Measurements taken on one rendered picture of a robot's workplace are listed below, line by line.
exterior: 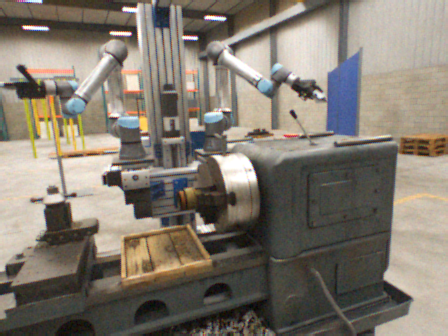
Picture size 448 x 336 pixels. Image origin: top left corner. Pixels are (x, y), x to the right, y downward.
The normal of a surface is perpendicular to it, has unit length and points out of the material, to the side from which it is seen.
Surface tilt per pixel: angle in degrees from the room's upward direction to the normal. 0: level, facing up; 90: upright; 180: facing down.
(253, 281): 88
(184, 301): 88
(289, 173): 89
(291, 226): 89
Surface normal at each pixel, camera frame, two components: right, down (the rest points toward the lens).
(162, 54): 0.32, 0.18
